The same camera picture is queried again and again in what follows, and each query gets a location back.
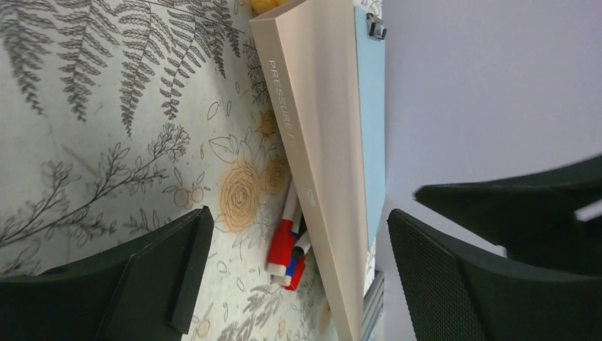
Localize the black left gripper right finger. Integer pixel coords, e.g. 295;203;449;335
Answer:
387;209;601;340

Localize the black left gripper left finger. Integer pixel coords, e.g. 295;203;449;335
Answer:
1;207;214;340

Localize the beige file folder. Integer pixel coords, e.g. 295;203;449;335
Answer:
250;1;368;340

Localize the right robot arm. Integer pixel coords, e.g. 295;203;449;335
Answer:
415;156;601;276

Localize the red cap whiteboard marker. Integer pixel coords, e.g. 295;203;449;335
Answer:
266;180;302;276

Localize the blue cap whiteboard marker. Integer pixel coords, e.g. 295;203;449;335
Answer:
282;213;303;287

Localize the floral patterned table mat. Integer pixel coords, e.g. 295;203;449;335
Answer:
1;1;362;340

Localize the light blue clipboard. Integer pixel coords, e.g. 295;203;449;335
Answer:
354;6;386;247

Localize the yellow orange highlighter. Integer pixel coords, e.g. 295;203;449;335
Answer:
250;0;289;15

